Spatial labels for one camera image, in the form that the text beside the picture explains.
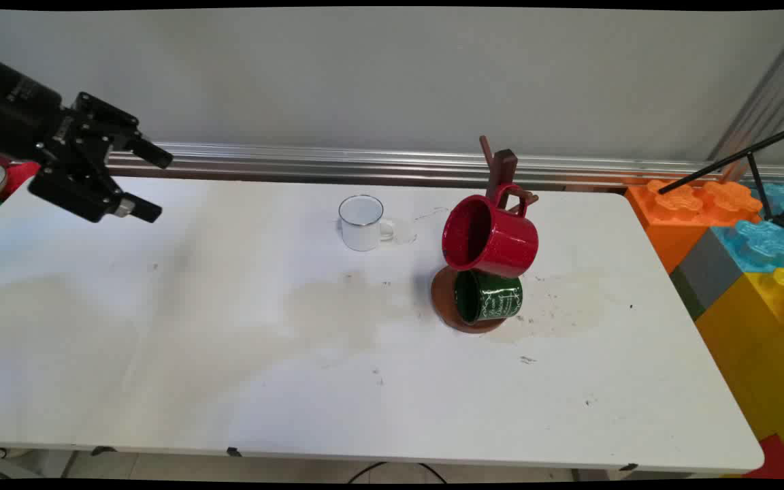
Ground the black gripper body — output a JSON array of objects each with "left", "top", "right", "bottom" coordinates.
[{"left": 0, "top": 54, "right": 71, "bottom": 165}]

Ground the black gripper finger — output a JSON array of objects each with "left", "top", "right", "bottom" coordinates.
[
  {"left": 27, "top": 146, "right": 163, "bottom": 224},
  {"left": 64, "top": 91, "right": 174, "bottom": 170}
]

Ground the red enamel mug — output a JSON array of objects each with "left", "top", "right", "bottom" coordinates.
[{"left": 442, "top": 184, "right": 540, "bottom": 278}]

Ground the red plastic toy block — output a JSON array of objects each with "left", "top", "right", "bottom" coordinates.
[{"left": 0, "top": 159, "right": 43, "bottom": 202}]

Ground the white enamel mug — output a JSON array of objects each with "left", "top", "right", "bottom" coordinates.
[{"left": 338, "top": 195, "right": 395, "bottom": 252}]

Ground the brown wooden mug tree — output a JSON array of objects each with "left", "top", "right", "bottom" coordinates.
[{"left": 431, "top": 135, "right": 540, "bottom": 334}]

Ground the green enamel mug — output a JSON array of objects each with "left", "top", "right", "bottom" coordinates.
[{"left": 453, "top": 270, "right": 524, "bottom": 325}]

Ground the orange studded toy block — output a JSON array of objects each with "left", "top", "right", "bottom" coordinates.
[{"left": 625, "top": 178, "right": 764, "bottom": 274}]

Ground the dark green toy block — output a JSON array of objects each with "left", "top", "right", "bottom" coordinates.
[{"left": 669, "top": 267, "right": 707, "bottom": 322}]

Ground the black tripod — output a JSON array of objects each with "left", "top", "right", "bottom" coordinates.
[{"left": 657, "top": 120, "right": 784, "bottom": 232}]

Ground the light blue studded toy block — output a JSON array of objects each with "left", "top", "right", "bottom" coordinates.
[{"left": 676, "top": 182, "right": 784, "bottom": 311}]

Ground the yellow studded toy block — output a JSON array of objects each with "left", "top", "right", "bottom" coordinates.
[{"left": 695, "top": 267, "right": 784, "bottom": 355}]

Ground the plain yellow toy block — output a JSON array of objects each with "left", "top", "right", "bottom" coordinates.
[{"left": 724, "top": 327, "right": 784, "bottom": 477}]

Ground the plain red toy block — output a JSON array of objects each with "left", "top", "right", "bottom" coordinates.
[{"left": 746, "top": 434, "right": 784, "bottom": 481}]

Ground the aluminium rail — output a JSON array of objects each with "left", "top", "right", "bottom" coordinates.
[{"left": 105, "top": 142, "right": 784, "bottom": 192}]

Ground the black cable under table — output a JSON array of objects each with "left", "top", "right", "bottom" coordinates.
[{"left": 346, "top": 461, "right": 448, "bottom": 485}]

